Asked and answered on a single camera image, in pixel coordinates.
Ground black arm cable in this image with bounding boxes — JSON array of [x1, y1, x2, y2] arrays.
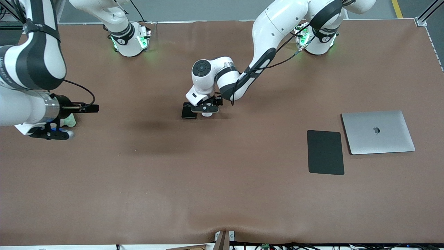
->
[[230, 21, 314, 106], [63, 80, 96, 107]]

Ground aluminium frame profile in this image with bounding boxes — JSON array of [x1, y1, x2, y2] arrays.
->
[[0, 0, 66, 27], [415, 0, 444, 27]]

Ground black mouse pad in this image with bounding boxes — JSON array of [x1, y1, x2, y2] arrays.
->
[[307, 130, 345, 175]]

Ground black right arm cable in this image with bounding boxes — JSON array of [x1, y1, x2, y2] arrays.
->
[[63, 80, 96, 107]]

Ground brown table cover mat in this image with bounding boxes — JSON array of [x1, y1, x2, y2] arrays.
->
[[0, 19, 444, 245]]

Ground black right base cable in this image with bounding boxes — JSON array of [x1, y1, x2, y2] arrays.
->
[[130, 0, 148, 25]]

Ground green dinosaur plush toy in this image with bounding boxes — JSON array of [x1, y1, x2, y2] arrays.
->
[[60, 114, 77, 128]]

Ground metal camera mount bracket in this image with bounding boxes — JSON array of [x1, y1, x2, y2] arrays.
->
[[213, 230, 236, 250]]

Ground silver laptop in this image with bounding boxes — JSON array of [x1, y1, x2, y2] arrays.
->
[[341, 110, 416, 155]]

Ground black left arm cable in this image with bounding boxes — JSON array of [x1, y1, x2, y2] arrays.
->
[[230, 21, 314, 106]]

